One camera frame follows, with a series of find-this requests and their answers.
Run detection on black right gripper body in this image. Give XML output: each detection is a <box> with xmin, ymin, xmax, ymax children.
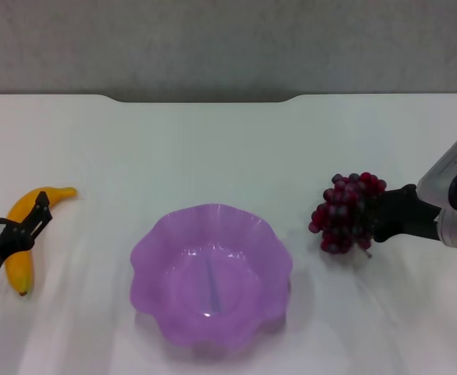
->
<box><xmin>390</xmin><ymin>190</ymin><xmax>443</xmax><ymax>240</ymax></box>

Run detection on yellow banana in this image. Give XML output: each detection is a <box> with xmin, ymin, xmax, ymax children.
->
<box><xmin>3</xmin><ymin>186</ymin><xmax>78</xmax><ymax>298</ymax></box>

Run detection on red grape bunch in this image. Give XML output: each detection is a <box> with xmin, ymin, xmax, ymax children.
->
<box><xmin>309</xmin><ymin>172</ymin><xmax>388</xmax><ymax>259</ymax></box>

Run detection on purple wavy plastic bowl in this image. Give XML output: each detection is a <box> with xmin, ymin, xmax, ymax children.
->
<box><xmin>129</xmin><ymin>202</ymin><xmax>295</xmax><ymax>350</ymax></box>

